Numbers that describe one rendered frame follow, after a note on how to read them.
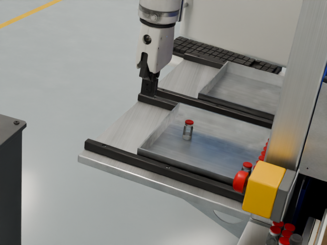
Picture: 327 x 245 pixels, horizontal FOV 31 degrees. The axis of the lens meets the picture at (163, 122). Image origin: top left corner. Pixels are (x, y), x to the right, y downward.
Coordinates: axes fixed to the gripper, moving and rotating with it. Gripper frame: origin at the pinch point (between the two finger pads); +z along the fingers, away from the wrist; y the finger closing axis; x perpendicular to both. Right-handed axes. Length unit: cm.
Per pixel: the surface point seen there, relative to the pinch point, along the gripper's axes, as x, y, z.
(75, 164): 71, 101, 104
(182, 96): 0.0, 25.8, 13.5
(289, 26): -15, 87, 8
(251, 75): -12, 53, 14
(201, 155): -13.4, 3.7, 15.2
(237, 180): -26.7, -20.0, 2.8
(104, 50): 124, 232, 104
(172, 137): -4.7, 7.4, 15.3
